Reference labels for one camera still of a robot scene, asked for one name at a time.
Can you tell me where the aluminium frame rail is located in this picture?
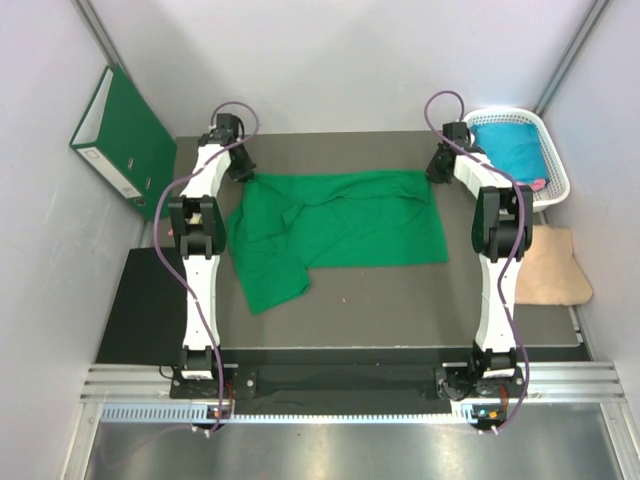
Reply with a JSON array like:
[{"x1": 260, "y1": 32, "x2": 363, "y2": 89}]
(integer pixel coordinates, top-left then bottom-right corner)
[{"x1": 81, "y1": 362, "x2": 624, "y2": 403}]

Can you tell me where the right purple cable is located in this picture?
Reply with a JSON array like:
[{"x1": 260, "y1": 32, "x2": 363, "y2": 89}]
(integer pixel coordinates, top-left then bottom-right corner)
[{"x1": 424, "y1": 90, "x2": 529, "y2": 435}]

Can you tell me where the green t shirt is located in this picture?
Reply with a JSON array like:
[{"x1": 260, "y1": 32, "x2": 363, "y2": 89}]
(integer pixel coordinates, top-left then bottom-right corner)
[{"x1": 227, "y1": 170, "x2": 449, "y2": 315}]

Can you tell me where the white plastic basket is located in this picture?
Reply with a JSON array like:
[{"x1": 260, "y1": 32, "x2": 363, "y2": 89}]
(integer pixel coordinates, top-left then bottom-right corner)
[{"x1": 464, "y1": 106, "x2": 571, "y2": 212}]

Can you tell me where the green ring binder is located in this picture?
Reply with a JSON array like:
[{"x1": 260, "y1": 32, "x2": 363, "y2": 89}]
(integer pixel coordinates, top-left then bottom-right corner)
[{"x1": 69, "y1": 67, "x2": 177, "y2": 221}]

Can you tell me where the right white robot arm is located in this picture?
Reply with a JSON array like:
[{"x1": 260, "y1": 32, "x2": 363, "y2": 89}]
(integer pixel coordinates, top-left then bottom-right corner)
[{"x1": 426, "y1": 120, "x2": 533, "y2": 396}]

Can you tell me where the white slotted cable duct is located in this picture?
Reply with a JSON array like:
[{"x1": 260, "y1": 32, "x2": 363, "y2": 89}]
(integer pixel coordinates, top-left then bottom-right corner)
[{"x1": 99, "y1": 402, "x2": 509, "y2": 424}]

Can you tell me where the blue folded t shirt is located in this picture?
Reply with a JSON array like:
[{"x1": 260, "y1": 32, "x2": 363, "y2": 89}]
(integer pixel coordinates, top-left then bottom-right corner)
[{"x1": 471, "y1": 122, "x2": 549, "y2": 182}]

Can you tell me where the pink folded t shirt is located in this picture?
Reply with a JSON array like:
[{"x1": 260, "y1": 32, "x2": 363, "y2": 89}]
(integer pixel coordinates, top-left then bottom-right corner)
[{"x1": 520, "y1": 178, "x2": 547, "y2": 192}]

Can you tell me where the beige folded t shirt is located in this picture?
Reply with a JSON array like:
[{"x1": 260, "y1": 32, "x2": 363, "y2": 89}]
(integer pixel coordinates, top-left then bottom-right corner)
[{"x1": 515, "y1": 225, "x2": 593, "y2": 306}]

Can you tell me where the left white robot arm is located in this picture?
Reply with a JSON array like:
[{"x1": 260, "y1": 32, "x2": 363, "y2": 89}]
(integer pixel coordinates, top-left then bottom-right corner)
[{"x1": 168, "y1": 113, "x2": 255, "y2": 400}]

